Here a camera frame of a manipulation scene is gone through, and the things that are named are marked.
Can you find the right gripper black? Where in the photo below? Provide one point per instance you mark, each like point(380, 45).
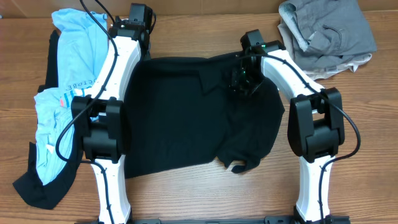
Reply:
point(240, 82)

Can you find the black t-shirt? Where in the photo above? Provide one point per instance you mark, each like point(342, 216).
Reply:
point(183, 112)

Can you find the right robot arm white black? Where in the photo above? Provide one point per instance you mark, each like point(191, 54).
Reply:
point(315, 128)

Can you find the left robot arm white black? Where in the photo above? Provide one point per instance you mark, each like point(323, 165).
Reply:
point(100, 119)

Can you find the gray folded garment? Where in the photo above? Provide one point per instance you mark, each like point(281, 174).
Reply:
point(327, 33)

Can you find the light blue t-shirt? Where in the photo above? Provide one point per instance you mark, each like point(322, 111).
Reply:
point(81, 51)

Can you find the black garment under blue shirt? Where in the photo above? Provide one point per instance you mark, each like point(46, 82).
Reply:
point(40, 186)

